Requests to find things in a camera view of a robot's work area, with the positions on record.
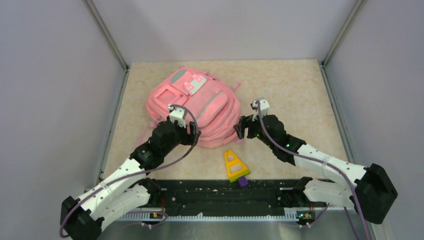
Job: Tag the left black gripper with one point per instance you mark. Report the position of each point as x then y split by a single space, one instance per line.
189 139

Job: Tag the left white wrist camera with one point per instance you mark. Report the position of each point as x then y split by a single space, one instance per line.
177 115

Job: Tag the yellow green purple block toy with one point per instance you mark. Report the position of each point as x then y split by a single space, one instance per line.
236 169

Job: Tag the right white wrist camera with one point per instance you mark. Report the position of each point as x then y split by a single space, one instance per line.
261 107

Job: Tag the pink student backpack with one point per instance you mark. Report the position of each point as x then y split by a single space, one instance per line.
212 102

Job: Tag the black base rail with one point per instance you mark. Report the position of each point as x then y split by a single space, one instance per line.
221 200

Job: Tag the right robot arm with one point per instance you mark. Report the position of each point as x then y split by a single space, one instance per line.
367 189

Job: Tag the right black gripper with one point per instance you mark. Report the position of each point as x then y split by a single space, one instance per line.
245 122

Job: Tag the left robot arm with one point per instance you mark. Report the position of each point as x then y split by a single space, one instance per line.
128 187

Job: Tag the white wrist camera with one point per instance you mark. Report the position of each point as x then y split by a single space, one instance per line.
177 115
261 107

